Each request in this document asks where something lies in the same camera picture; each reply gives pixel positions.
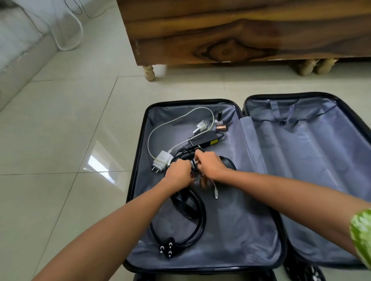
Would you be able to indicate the person's left hand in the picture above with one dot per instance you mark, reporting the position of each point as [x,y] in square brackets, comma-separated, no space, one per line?
[177,175]

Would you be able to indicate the person's left forearm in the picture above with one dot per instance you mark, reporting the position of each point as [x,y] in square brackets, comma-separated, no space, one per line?
[116,228]

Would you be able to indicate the black laptop power adapter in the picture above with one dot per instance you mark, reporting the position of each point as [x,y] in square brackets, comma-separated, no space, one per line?
[204,139]

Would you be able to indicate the clear nail polish bottle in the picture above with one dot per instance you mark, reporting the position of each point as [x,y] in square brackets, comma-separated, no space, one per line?
[200,127]

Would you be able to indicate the person's right forearm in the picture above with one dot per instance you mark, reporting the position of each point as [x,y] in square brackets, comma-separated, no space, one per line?
[289,194]

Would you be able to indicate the person's right fingers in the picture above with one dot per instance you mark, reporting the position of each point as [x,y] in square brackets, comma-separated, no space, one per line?
[201,160]

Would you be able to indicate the copper nail polish bottle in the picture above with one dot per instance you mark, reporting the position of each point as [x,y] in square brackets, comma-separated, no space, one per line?
[222,127]

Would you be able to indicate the black computer mouse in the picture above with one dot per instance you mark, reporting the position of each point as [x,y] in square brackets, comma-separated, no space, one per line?
[229,165]

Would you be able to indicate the green patterned sleeve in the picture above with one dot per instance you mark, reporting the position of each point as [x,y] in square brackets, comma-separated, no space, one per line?
[362,234]

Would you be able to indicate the person's left fingers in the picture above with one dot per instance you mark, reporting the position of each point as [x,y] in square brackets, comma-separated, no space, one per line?
[189,170]

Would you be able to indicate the black-capped nail polish bottle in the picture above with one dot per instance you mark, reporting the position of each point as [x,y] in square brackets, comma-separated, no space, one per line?
[219,117]

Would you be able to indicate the brown wooden bed frame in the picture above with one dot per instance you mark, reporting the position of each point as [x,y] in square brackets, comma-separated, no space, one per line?
[237,29]

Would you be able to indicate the black suitcase with grey lining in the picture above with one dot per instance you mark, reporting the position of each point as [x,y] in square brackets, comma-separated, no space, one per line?
[249,208]

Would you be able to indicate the black adapter block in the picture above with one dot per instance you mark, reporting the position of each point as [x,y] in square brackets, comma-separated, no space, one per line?
[184,204]

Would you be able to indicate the person's right hand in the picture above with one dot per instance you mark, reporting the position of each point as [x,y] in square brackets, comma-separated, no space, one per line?
[213,166]

